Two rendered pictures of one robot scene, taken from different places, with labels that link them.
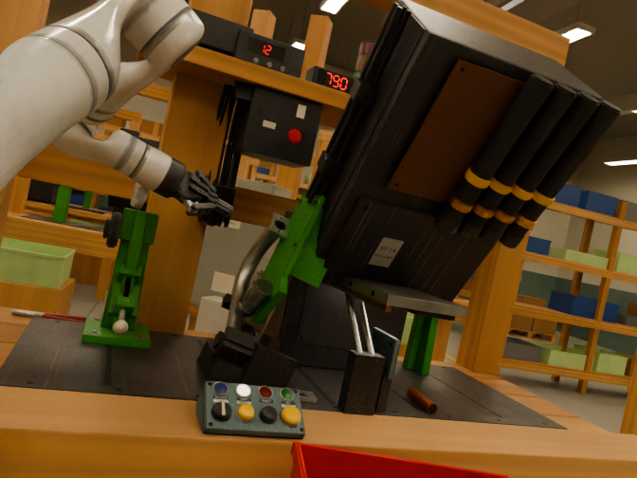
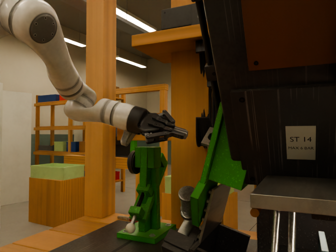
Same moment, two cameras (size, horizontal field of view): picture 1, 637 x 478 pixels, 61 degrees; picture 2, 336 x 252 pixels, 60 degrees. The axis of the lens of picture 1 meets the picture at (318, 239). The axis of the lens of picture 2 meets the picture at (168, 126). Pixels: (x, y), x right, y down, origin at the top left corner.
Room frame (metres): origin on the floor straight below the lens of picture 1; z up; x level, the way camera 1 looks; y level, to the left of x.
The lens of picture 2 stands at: (0.53, -0.33, 1.20)
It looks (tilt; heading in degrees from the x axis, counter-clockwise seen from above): 2 degrees up; 46
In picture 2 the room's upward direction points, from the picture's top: straight up
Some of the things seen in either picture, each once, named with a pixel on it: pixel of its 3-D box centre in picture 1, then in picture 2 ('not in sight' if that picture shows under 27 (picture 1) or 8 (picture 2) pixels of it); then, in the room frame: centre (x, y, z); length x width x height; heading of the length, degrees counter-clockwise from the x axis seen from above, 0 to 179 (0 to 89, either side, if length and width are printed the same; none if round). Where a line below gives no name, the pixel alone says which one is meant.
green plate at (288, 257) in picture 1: (305, 246); (231, 151); (1.06, 0.02, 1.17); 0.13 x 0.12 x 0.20; 111
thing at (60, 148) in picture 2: not in sight; (75, 138); (3.67, 5.98, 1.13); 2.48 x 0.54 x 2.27; 106
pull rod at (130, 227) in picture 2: (121, 318); (133, 221); (1.04, 0.34, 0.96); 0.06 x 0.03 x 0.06; 21
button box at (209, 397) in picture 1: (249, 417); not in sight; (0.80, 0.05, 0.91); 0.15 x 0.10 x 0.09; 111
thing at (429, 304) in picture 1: (375, 288); (313, 186); (1.08, -0.13, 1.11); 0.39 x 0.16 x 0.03; 21
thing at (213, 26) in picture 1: (216, 37); (185, 19); (1.25, 0.33, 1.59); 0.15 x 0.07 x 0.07; 111
